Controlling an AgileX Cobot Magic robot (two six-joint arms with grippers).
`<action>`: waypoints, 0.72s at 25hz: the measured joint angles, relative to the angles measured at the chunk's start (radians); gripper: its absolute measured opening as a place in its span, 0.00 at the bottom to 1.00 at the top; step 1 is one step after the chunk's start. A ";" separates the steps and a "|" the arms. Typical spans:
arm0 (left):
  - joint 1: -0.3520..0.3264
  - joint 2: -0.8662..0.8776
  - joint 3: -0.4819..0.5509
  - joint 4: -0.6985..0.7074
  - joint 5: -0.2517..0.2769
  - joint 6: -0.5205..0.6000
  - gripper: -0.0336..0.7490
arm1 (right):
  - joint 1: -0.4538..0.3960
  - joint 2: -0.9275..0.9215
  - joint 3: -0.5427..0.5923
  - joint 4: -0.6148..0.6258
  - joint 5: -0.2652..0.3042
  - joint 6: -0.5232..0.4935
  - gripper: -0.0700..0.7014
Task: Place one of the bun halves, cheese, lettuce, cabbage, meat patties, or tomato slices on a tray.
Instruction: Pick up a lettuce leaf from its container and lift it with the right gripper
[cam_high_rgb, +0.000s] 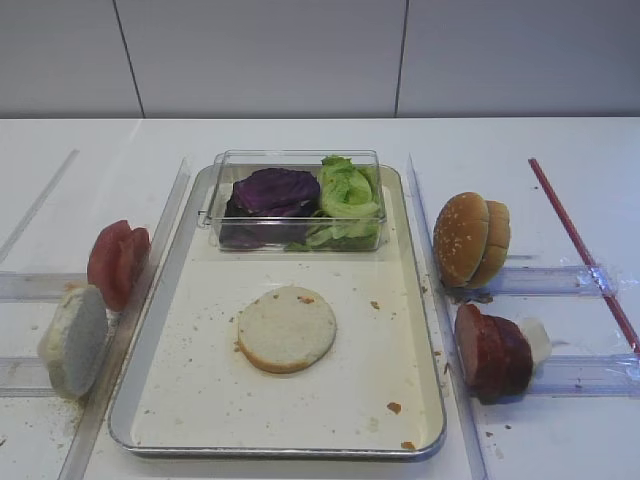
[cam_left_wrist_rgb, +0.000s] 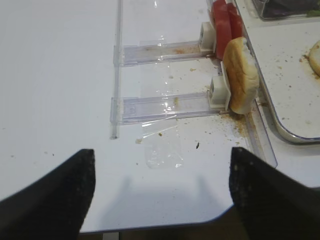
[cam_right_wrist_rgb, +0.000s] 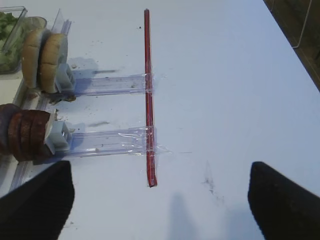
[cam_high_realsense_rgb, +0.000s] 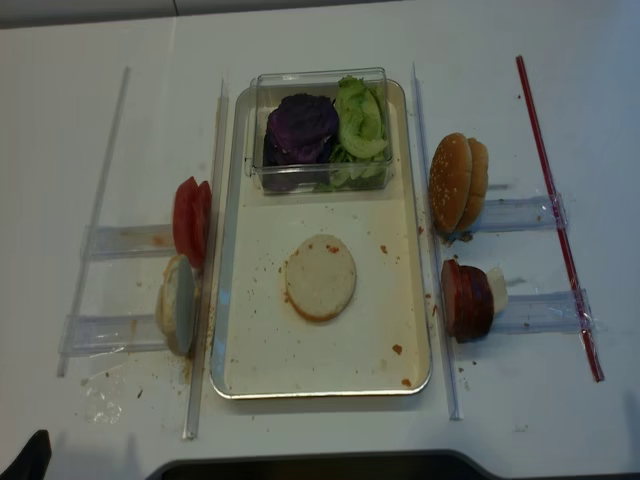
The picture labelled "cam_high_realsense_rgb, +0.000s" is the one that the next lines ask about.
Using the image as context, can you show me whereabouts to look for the plain bun half right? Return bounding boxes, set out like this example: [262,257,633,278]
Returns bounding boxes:
[456,138,489,231]

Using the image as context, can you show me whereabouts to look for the clear rail right of tray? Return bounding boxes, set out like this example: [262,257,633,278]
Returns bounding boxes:
[411,64,464,421]

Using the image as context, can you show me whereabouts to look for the clear holder lower right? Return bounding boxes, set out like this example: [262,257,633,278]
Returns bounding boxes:
[490,291,593,334]

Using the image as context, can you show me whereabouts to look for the silver metal tray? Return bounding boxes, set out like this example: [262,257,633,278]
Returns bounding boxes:
[210,81,431,400]

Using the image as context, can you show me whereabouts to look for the clear plastic container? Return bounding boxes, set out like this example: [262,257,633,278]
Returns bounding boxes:
[244,67,392,194]

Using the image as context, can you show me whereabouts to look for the black object bottom left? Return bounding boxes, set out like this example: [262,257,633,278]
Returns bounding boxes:
[0,430,52,480]

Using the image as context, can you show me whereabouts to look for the clear holder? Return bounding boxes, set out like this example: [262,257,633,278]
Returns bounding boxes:
[59,314,167,357]
[469,195,568,233]
[490,291,593,334]
[80,224,176,261]

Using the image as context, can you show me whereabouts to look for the sesame bun top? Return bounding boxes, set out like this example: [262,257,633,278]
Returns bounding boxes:
[429,132,472,234]

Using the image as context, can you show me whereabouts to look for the sliced dark meat patties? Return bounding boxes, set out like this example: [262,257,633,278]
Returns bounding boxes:
[441,259,495,344]

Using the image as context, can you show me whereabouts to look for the front tomato slice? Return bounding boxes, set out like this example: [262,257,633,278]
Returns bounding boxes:
[172,177,200,268]

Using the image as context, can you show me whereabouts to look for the red plastic strip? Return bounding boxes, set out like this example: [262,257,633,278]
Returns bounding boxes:
[515,55,605,383]

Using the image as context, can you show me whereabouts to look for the rear tomato slice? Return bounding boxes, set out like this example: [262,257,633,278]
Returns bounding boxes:
[193,181,212,268]

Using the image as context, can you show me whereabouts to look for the bun bottom on tray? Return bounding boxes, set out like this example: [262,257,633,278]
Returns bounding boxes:
[284,234,357,322]

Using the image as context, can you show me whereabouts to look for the purple cabbage leaves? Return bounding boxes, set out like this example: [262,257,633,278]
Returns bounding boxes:
[263,93,339,167]

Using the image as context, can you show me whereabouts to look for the clear holder upper right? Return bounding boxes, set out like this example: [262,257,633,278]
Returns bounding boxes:
[469,195,568,233]

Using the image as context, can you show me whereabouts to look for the upright bun half left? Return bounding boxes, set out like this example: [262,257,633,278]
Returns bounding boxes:
[155,254,197,357]

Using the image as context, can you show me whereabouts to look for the white cheese slice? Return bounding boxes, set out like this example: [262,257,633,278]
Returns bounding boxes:
[486,267,508,315]

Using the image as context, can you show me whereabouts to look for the clear rail of tray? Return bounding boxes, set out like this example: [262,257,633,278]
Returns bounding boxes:
[182,78,229,441]
[411,64,464,421]

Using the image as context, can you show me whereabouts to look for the tomato slice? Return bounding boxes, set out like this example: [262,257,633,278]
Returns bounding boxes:
[172,177,200,268]
[193,181,212,268]

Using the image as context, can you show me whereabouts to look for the green lettuce leaves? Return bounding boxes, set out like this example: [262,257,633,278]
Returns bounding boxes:
[314,75,389,192]

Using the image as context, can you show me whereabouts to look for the clear holder lower left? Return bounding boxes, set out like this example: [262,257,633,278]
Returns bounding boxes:
[59,314,167,357]

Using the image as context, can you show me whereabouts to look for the dark base bottom edge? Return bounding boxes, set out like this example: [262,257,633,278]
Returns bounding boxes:
[149,451,497,480]

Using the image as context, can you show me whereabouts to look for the clear far left rail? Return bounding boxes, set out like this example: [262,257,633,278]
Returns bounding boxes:
[56,66,131,378]

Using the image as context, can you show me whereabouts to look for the clear rail left of tray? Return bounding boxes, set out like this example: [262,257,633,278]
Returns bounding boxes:
[182,78,229,441]

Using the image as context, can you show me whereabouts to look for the clear holder upper left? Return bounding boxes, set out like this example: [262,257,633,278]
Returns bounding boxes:
[80,224,176,261]

